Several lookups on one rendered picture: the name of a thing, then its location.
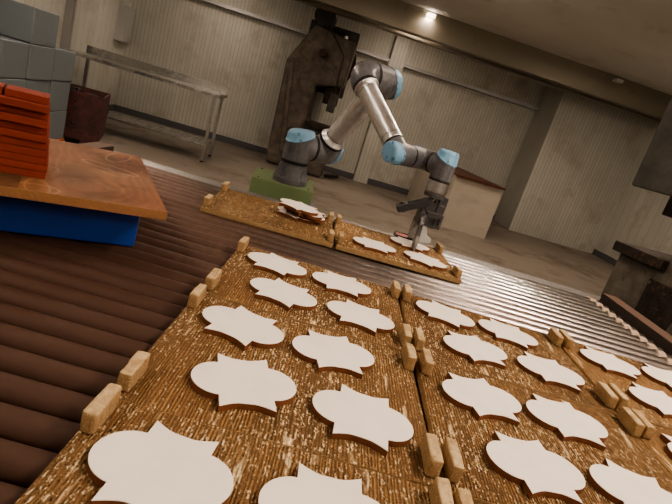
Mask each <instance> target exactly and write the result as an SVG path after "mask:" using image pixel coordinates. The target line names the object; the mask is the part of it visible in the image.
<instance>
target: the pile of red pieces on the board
mask: <svg viewBox="0 0 672 504"><path fill-rule="evenodd" d="M49 101H50V94H48V93H43V92H39V91H35V90H31V89H27V88H23V87H19V86H14V85H10V84H9V85H8V86H7V87H6V83H2V82H0V172H5V173H11V174H17V175H23V176H29V177H34V178H40V179H45V176H46V172H47V167H48V162H49V143H50V140H49V136H50V102H49Z"/></svg>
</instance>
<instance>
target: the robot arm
mask: <svg viewBox="0 0 672 504"><path fill-rule="evenodd" d="M350 82H351V86H352V89H353V91H354V93H355V95H356V97H355V98H354V100H353V101H352V102H351V103H350V104H349V106H348V107H347V108H346V109H345V110H344V111H343V113H342V114H341V115H340V116H339V117H338V118H337V120H336V121H335V122H334V123H333V124H332V126H331V127H330V128H329V129H324V130H323V131H322V132H321V133H320V134H319V135H315V132H314V131H311V130H308V129H302V128H291V129H290V130H289V131H288V133H287V136H286V141H285V145H284V149H283V153H282V157H281V161H280V163H279V165H278V166H277V168H276V170H275V171H274V173H273V177H272V178H273V179H274V180H276V181H278V182H280V183H283V184H286V185H290V186H295V187H306V185H307V165H308V161H311V162H317V163H322V164H335V163H336V162H338V161H339V160H340V158H341V157H342V153H343V147H344V141H345V140H346V139H347V138H348V137H349V136H350V135H351V133H352V132H353V131H354V130H355V129H356V128H357V127H358V126H359V125H360V123H361V122H362V121H363V120H364V119H365V118H366V117H367V116H369V118H370V120H371V122H372V124H373V126H374V128H375V130H376V132H377V134H378V136H379V138H380V140H381V142H382V144H383V148H382V158H383V159H384V161H385V162H387V163H391V164H393V165H401V166H406V167H411V168H416V169H421V170H424V171H426V172H429V173H430V176H429V179H428V181H427V184H426V187H425V189H426V190H425V191H424V194H425V195H427V196H429V197H428V198H427V197H426V198H421V199H417V200H412V201H407V202H400V203H398V204H396V210H397V211H398V212H405V211H409V210H413V209H417V212H416V214H415V216H414V219H413V221H412V224H411V226H410V230H409V233H408V236H407V239H408V240H411V238H412V236H413V235H414V238H413V242H412V249H413V251H415V249H416V247H417V244H418V243H422V244H428V243H430V242H431V238H430V237H429V236H428V235H427V228H426V227H425V226H427V227H428V228H431V229H436V230H439V228H440V226H441V223H442V220H443V218H444V216H443V214H444V211H445V209H446V206H447V203H448V201H449V199H447V198H446V197H443V196H445V195H446V193H447V190H448V188H449V185H450V182H451V179H452V177H453V174H454V171H455V169H456V167H457V163H458V160H459V154H458V153H456V152H453V151H450V150H447V149H444V148H440V149H439V151H438V152H435V151H432V150H429V149H426V148H425V147H422V146H413V145H409V144H407V143H406V141H405V139H404V137H403V135H402V133H401V131H400V129H399V127H398V125H397V123H396V121H395V119H394V117H393V115H392V113H391V111H390V109H389V108H388V106H387V104H386V100H387V99H388V100H394V99H396V98H397V97H398V96H399V95H400V93H401V91H402V87H403V86H402V85H403V78H402V75H401V73H400V72H399V71H398V70H397V69H394V68H393V67H389V66H387V65H384V64H381V63H378V62H376V61H373V60H363V61H360V62H359V63H357V64H356V65H355V66H354V68H353V69H352V72H351V76H350ZM434 199H435V200H434ZM433 200H434V201H433ZM439 224H440V225H439ZM423 225H424V226H423Z"/></svg>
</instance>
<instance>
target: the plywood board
mask: <svg viewBox="0 0 672 504"><path fill-rule="evenodd" d="M49 140H50V143H49V162H48V167H47V172H46V176H45V179H40V178H34V177H29V176H23V175H17V174H11V173H5V172H0V196H6V197H12V198H19V199H26V200H32V201H39V202H46V203H53V204H59V205H66V206H73V207H79V208H86V209H93V210H100V211H106V212H113V213H120V214H126V215H133V216H140V217H147V218H153V219H160V220H166V218H167V213H168V212H167V210H166V208H165V206H164V204H163V202H162V200H161V198H160V196H159V194H158V192H157V190H156V188H155V185H154V183H153V181H152V179H151V177H150V175H149V173H148V171H147V169H146V167H145V165H144V163H143V161H142V159H141V157H139V156H134V155H129V154H124V153H119V152H114V151H109V150H104V149H100V148H95V147H90V146H85V145H80V144H75V143H70V142H65V141H61V140H56V139H51V138H49Z"/></svg>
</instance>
